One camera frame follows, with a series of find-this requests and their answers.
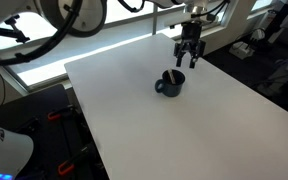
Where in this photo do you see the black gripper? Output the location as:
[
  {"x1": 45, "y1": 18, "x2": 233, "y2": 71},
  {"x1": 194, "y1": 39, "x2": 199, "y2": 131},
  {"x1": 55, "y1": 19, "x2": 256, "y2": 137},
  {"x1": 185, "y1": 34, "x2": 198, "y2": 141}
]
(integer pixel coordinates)
[{"x1": 173, "y1": 21, "x2": 207, "y2": 70}]

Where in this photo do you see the dark blue enamel mug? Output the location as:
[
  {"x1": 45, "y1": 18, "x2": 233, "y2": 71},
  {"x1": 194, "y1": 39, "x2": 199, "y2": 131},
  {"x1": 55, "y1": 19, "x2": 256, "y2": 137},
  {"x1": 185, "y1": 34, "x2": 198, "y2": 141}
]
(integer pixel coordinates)
[{"x1": 154, "y1": 68, "x2": 186, "y2": 98}]

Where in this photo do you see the grey window mullion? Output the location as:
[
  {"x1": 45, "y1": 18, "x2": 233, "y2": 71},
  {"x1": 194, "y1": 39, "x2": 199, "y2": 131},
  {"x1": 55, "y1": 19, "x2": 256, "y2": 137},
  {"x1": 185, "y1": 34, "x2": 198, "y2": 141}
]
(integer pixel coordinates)
[{"x1": 151, "y1": 3, "x2": 161, "y2": 35}]

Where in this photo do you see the white box on floor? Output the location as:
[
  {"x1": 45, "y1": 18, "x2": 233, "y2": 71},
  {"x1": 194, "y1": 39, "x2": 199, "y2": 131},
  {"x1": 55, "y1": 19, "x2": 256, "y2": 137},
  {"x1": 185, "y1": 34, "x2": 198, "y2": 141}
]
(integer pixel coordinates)
[{"x1": 229, "y1": 40, "x2": 256, "y2": 60}]

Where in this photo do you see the grey office chair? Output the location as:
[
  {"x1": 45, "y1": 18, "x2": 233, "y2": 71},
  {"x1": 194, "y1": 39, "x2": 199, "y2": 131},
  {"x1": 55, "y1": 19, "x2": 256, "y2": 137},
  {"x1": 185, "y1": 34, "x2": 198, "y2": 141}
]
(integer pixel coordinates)
[{"x1": 255, "y1": 49, "x2": 288, "y2": 98}]

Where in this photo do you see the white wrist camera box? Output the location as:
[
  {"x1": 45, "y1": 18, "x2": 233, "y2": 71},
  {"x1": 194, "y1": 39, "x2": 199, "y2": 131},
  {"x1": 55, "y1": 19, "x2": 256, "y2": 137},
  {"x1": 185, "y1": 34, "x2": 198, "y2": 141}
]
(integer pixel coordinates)
[{"x1": 183, "y1": 2, "x2": 208, "y2": 15}]

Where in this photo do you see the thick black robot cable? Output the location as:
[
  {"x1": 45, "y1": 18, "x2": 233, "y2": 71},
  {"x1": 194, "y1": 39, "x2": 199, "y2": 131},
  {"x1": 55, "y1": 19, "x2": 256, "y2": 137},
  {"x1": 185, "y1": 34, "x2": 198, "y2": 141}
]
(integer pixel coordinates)
[{"x1": 0, "y1": 0, "x2": 85, "y2": 67}]

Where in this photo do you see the black clamp with orange handle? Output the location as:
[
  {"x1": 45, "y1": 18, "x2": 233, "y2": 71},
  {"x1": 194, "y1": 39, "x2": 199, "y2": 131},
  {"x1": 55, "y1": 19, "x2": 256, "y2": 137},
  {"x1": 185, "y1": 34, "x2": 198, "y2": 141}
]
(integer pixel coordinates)
[
  {"x1": 56, "y1": 143, "x2": 98, "y2": 177},
  {"x1": 46, "y1": 104, "x2": 80, "y2": 122}
]

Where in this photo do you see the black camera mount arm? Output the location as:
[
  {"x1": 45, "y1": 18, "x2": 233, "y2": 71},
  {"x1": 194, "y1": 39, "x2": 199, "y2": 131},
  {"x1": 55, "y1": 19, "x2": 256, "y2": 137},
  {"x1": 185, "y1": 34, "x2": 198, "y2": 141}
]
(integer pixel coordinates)
[{"x1": 0, "y1": 13, "x2": 31, "y2": 44}]

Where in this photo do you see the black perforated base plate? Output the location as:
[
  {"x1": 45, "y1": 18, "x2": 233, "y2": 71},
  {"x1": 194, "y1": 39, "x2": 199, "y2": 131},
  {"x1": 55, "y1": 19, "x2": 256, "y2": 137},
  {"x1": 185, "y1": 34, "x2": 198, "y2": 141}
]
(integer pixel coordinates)
[{"x1": 0, "y1": 83, "x2": 100, "y2": 180}]

